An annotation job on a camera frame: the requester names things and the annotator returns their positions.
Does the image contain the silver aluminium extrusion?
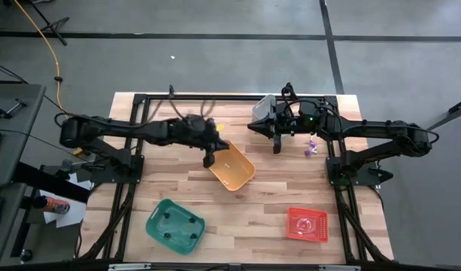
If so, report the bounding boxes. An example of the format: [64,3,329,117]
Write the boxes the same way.
[108,263,152,271]
[318,264,362,271]

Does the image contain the green plastic bin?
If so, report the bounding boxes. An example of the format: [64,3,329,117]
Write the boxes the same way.
[145,198,206,256]

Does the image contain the metal clamp handle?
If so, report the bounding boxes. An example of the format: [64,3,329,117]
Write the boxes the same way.
[6,98,28,117]

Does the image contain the orange plastic bin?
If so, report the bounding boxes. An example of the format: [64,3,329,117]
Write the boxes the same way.
[208,139,256,192]

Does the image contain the white paper sheets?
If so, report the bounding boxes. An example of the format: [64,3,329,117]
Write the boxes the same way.
[39,171,94,230]

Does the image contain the black aluminium table frame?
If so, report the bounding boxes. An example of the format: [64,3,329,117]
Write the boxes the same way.
[78,93,396,264]

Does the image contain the black stand leg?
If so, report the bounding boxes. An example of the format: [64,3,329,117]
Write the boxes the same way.
[402,96,461,145]

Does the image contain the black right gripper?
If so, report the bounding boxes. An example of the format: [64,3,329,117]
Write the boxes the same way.
[247,99,323,154]

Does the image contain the black tripod stand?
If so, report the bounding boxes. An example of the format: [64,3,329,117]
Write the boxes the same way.
[26,0,71,47]

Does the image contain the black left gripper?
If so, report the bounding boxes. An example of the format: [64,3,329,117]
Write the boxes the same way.
[183,114,231,169]

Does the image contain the white plastic bin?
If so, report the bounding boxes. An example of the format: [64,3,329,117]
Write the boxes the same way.
[251,93,278,123]

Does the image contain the black floor cable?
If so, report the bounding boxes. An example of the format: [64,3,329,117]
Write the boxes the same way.
[0,59,107,146]

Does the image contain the yellow floor cable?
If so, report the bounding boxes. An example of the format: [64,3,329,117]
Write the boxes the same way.
[13,0,84,156]

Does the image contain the red perforated basket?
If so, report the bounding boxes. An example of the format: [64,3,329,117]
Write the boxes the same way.
[287,207,329,243]

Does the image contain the grey desk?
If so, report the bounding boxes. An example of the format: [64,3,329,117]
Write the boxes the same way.
[0,83,47,266]

